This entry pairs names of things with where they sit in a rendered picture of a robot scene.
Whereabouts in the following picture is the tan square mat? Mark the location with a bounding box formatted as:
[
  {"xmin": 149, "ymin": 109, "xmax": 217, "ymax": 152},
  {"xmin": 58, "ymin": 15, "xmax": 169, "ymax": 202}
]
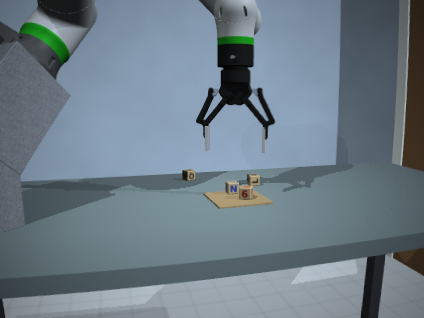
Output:
[{"xmin": 203, "ymin": 190, "xmax": 274, "ymax": 209}]

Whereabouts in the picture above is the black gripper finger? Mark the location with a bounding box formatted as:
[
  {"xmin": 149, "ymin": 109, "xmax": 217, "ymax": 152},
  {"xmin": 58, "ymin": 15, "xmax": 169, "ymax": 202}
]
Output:
[
  {"xmin": 196, "ymin": 88, "xmax": 232, "ymax": 151},
  {"xmin": 237, "ymin": 88, "xmax": 275, "ymax": 153}
]

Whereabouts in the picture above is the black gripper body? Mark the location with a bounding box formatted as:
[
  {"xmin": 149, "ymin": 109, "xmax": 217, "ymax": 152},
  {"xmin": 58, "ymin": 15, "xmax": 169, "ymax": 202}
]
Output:
[{"xmin": 219, "ymin": 69, "xmax": 252, "ymax": 105}]

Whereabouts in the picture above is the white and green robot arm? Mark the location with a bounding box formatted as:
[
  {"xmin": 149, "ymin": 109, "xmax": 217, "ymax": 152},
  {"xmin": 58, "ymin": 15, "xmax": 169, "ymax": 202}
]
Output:
[{"xmin": 0, "ymin": 0, "xmax": 262, "ymax": 80}]

